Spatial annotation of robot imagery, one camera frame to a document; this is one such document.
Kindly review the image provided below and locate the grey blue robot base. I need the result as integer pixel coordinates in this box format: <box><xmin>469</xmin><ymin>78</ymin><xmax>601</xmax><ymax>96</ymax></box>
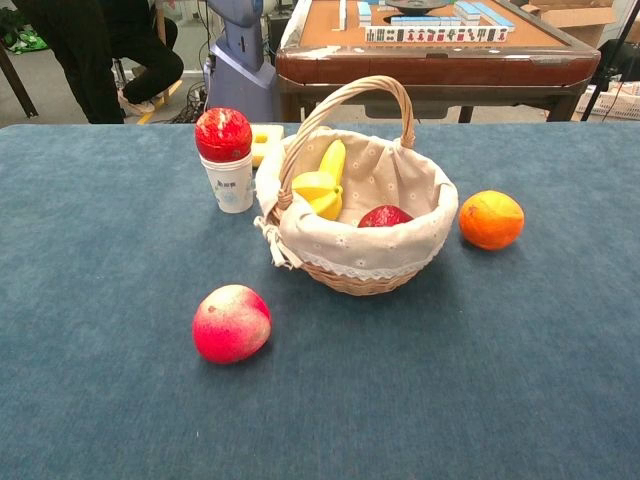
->
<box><xmin>202</xmin><ymin>0</ymin><xmax>278</xmax><ymax>124</ymax></box>

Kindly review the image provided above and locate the blue-grey felt table cover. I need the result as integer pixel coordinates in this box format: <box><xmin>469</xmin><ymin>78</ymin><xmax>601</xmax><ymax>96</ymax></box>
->
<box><xmin>0</xmin><ymin>122</ymin><xmax>640</xmax><ymax>480</ymax></box>

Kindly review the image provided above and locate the pink red peach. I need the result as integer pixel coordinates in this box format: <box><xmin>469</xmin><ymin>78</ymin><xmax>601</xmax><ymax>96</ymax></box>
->
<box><xmin>191</xmin><ymin>284</ymin><xmax>273</xmax><ymax>366</ymax></box>

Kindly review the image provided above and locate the white plastic crate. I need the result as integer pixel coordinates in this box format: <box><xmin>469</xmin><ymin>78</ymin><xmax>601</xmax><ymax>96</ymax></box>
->
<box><xmin>573</xmin><ymin>80</ymin><xmax>640</xmax><ymax>122</ymax></box>

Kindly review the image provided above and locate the red pomegranate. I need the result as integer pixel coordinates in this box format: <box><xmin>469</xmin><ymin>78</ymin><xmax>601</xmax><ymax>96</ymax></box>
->
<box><xmin>194</xmin><ymin>106</ymin><xmax>253</xmax><ymax>163</ymax></box>

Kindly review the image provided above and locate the black round dice tray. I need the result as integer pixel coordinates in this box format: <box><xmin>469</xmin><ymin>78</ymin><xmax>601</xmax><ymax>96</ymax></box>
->
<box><xmin>384</xmin><ymin>0</ymin><xmax>450</xmax><ymax>16</ymax></box>

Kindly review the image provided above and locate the brown mahjong table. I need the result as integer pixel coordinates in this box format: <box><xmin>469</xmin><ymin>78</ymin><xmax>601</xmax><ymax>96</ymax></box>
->
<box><xmin>274</xmin><ymin>0</ymin><xmax>602</xmax><ymax>124</ymax></box>

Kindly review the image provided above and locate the yellow star fruit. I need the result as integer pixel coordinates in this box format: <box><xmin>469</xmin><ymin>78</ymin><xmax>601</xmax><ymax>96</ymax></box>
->
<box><xmin>291</xmin><ymin>139</ymin><xmax>348</xmax><ymax>222</ymax></box>

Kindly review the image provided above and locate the wicker basket with cloth liner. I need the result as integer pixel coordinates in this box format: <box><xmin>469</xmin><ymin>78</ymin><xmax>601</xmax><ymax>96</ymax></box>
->
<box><xmin>253</xmin><ymin>75</ymin><xmax>460</xmax><ymax>298</ymax></box>

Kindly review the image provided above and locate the orange fruit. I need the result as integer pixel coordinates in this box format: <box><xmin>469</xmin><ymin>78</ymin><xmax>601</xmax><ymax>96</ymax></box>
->
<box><xmin>458</xmin><ymin>189</ymin><xmax>526</xmax><ymax>252</ymax></box>

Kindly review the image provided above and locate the blue backed mahjong tile wall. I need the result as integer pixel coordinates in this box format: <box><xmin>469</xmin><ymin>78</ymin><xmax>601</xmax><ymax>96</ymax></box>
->
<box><xmin>356</xmin><ymin>0</ymin><xmax>517</xmax><ymax>29</ymax></box>

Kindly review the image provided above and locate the yellow foam block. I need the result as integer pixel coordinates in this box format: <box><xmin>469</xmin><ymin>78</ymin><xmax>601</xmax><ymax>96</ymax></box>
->
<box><xmin>249</xmin><ymin>124</ymin><xmax>286</xmax><ymax>170</ymax></box>

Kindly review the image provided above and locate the green plastic bag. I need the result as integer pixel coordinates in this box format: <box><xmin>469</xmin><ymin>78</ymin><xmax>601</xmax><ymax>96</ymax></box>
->
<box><xmin>3</xmin><ymin>28</ymin><xmax>50</xmax><ymax>55</ymax></box>

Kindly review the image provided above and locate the black tripod leg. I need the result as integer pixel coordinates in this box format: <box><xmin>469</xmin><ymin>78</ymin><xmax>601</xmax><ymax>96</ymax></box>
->
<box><xmin>580</xmin><ymin>0</ymin><xmax>640</xmax><ymax>123</ymax></box>

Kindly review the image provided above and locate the row of face-up mahjong tiles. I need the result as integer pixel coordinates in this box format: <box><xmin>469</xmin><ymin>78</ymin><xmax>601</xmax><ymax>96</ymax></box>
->
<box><xmin>364</xmin><ymin>25</ymin><xmax>510</xmax><ymax>45</ymax></box>

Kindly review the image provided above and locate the person in black clothes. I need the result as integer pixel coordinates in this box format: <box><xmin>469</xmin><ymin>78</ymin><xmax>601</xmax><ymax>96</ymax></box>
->
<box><xmin>11</xmin><ymin>0</ymin><xmax>185</xmax><ymax>125</ymax></box>

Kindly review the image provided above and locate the dark red fruit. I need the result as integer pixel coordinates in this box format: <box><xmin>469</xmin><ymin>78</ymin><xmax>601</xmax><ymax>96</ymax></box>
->
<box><xmin>357</xmin><ymin>204</ymin><xmax>415</xmax><ymax>229</ymax></box>

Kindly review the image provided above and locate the white paper cup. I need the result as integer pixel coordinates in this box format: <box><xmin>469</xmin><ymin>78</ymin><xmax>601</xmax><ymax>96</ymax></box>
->
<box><xmin>198</xmin><ymin>151</ymin><xmax>256</xmax><ymax>215</ymax></box>

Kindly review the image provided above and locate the cardboard box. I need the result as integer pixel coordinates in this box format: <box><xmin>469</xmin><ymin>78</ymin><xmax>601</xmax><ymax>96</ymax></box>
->
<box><xmin>519</xmin><ymin>0</ymin><xmax>625</xmax><ymax>49</ymax></box>

